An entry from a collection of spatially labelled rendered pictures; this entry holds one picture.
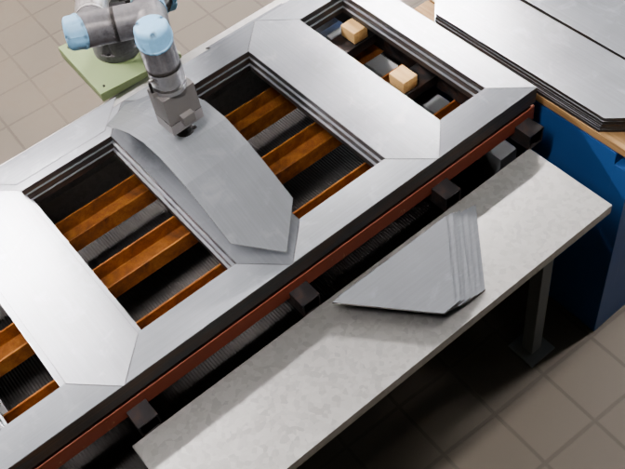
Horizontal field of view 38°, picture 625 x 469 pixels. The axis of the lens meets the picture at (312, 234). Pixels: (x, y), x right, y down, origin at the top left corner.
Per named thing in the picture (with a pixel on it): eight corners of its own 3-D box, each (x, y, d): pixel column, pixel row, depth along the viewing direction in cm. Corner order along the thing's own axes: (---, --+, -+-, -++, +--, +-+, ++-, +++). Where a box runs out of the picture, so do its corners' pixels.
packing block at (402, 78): (418, 85, 242) (418, 74, 239) (404, 94, 240) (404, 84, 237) (403, 74, 245) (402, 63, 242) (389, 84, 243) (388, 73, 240)
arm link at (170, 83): (188, 64, 189) (156, 85, 186) (192, 80, 193) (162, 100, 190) (167, 48, 193) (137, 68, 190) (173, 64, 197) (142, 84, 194)
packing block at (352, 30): (368, 36, 256) (367, 25, 253) (354, 45, 255) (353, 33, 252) (354, 27, 260) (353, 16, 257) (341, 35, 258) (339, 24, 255)
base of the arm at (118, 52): (86, 44, 280) (77, 18, 272) (129, 24, 284) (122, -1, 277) (106, 70, 272) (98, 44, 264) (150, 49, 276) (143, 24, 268)
